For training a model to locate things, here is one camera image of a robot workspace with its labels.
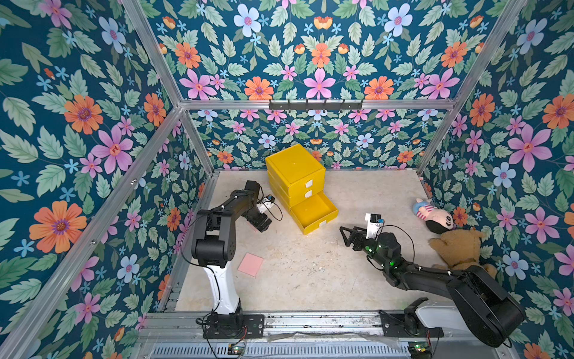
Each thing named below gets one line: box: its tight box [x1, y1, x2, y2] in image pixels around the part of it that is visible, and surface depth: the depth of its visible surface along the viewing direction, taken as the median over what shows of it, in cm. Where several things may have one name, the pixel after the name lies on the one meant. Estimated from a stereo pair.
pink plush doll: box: [412, 198, 457, 235], surface depth 93 cm
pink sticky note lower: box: [236, 252, 265, 278], surface depth 89 cm
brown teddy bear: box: [429, 227, 498, 279], surface depth 84 cm
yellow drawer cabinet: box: [265, 143, 339, 236], surface depth 95 cm
